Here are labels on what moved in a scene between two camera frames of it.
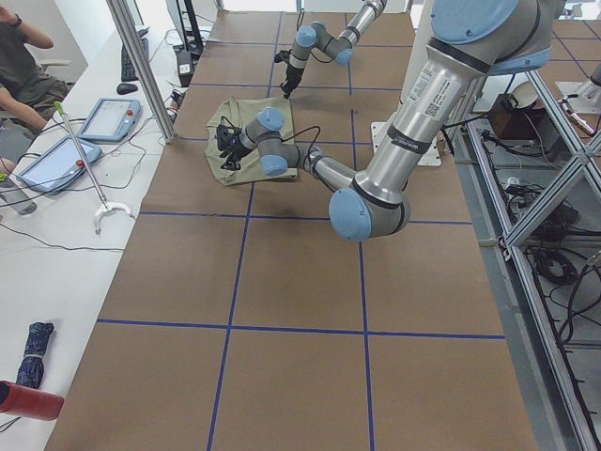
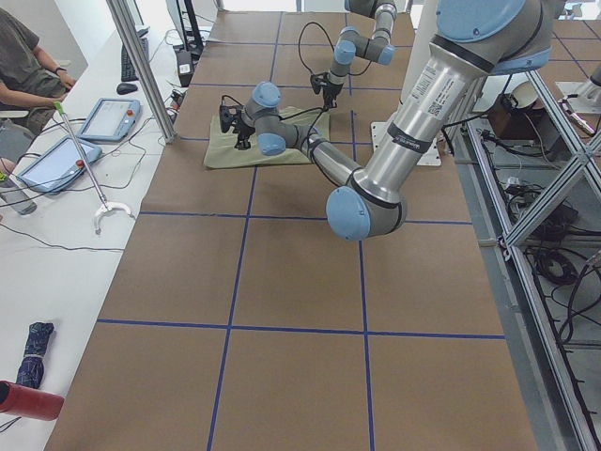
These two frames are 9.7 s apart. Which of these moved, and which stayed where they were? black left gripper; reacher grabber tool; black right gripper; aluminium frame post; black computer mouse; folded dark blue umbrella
Moved: black right gripper; black left gripper
Stayed: folded dark blue umbrella; black computer mouse; reacher grabber tool; aluminium frame post
